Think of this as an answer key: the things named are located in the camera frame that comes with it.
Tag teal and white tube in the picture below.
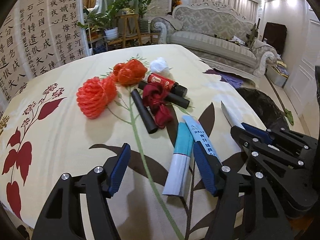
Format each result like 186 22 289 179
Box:
162 122 194 197

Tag box of books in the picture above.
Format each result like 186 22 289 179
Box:
265 64 289 87

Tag tall green plant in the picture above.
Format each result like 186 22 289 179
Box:
137 0 153 33

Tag dark red fabric knot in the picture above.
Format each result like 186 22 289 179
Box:
142 82 173 129

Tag green rag on floor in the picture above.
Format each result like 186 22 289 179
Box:
284 108 295 126

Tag dark cabinet by wall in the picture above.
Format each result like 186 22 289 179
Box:
263 22 287 55

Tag orange-red net ball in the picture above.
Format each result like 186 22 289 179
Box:
76 76 117 119

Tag purple floor cloth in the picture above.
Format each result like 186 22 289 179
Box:
213 69 246 89

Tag calligraphy folding screen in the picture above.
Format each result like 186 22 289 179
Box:
1 0 89 105

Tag white crumpled plastic bag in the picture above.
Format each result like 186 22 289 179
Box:
150 57 169 74

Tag plant in white pot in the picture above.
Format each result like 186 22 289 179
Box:
76 0 133 41

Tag white toothpaste tube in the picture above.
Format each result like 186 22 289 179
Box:
221 101 245 129

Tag floral table cloth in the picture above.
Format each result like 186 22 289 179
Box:
1 44 264 239

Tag red bottle black cap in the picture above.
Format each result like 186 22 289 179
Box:
146 73 188 97

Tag white panelled door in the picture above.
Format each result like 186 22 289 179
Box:
283 12 320 117

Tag ornate grey sofa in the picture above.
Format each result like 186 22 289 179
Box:
150 1 277 77

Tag black bag trash bin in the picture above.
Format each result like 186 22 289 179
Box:
236 88 289 130

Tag light blue sachet packet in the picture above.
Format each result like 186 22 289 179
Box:
183 115 220 161

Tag black tube front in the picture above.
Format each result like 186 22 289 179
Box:
131 89 158 134

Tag black tube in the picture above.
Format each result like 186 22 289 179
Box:
131 89 158 134
138 81 190 109

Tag wooden plant stand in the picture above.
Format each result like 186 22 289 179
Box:
106 14 151 48

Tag toy rifle on sofa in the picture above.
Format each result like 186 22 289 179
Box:
247 18 261 49

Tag red plastic bag ball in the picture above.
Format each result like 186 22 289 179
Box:
112 59 147 87

